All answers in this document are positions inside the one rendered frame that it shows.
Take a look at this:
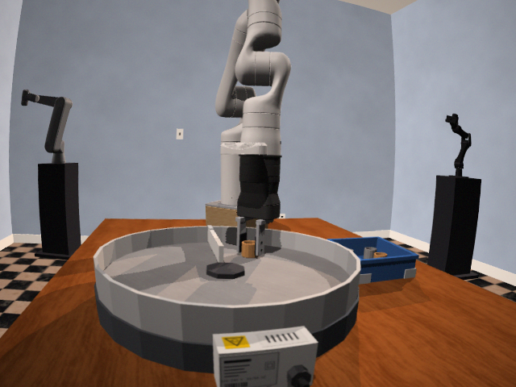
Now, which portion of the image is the blue crate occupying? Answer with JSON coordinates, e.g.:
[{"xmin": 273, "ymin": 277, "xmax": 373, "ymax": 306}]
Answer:
[{"xmin": 327, "ymin": 236, "xmax": 419, "ymax": 285}]

